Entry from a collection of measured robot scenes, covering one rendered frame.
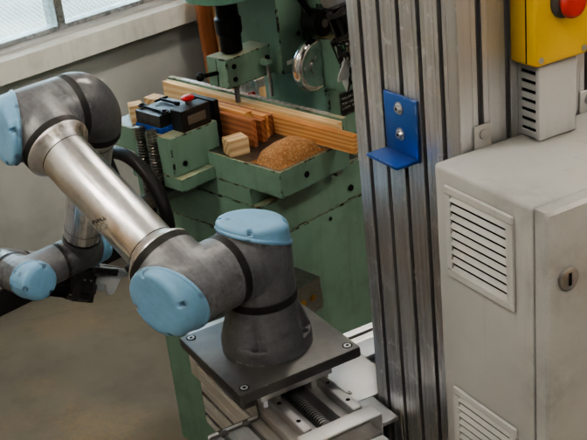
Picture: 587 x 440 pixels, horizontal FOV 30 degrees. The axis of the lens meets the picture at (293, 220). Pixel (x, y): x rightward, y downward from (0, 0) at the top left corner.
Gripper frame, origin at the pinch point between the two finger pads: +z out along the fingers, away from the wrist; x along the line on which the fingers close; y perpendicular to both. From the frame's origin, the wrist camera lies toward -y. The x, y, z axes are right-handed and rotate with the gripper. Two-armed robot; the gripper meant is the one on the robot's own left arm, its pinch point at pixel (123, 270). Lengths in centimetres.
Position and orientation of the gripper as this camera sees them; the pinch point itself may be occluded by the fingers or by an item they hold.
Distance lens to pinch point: 241.2
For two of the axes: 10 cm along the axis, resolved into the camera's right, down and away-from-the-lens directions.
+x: 6.8, 1.7, -7.1
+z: 7.0, 1.3, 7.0
